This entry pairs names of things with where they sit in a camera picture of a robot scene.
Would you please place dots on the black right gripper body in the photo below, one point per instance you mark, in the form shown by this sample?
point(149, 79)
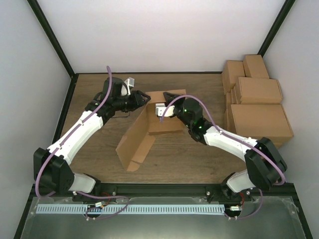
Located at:
point(182, 117)

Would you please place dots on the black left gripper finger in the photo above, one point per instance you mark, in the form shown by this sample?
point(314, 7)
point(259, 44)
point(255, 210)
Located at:
point(143, 95)
point(141, 102)

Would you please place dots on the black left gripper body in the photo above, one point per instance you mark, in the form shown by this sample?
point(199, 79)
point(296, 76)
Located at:
point(129, 105)

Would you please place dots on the brown cardboard box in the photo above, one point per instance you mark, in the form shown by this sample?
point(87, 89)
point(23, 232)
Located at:
point(139, 138)

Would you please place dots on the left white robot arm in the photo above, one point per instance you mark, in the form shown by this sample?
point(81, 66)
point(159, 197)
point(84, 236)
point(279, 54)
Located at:
point(52, 165)

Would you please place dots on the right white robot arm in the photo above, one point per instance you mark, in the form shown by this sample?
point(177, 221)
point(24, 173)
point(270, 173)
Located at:
point(265, 166)

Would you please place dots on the rear left cardboard box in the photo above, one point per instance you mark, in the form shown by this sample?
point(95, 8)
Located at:
point(231, 72)

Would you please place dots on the middle folded cardboard box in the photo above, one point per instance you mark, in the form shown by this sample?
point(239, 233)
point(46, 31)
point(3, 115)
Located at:
point(258, 91)

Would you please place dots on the large front cardboard box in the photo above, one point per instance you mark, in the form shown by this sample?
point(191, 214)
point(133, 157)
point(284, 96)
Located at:
point(258, 121)

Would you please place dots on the rear right cardboard box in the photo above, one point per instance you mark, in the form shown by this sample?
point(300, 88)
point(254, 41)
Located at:
point(254, 67)

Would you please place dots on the bottom stacked cardboard box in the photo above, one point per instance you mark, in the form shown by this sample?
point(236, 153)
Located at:
point(279, 144)

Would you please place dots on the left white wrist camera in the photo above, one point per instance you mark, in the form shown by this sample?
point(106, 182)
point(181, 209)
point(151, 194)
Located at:
point(127, 85)

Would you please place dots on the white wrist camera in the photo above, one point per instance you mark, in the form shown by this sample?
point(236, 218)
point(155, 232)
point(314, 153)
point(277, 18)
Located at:
point(127, 85)
point(162, 110)

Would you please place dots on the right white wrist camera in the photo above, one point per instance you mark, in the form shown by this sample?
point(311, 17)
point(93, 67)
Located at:
point(162, 110)

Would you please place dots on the left black frame post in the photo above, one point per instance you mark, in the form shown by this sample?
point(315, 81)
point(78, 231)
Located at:
point(39, 14)

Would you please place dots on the black frame post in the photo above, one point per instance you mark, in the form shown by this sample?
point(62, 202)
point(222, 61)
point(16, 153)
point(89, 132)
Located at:
point(279, 20)
point(39, 14)

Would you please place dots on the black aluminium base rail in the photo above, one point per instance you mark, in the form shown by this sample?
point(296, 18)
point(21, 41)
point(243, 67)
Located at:
point(211, 192)

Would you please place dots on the light blue slotted cable duct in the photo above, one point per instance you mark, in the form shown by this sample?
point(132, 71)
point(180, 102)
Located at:
point(133, 209)

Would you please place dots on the right black frame post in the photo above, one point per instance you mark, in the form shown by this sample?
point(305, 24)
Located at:
point(279, 20)

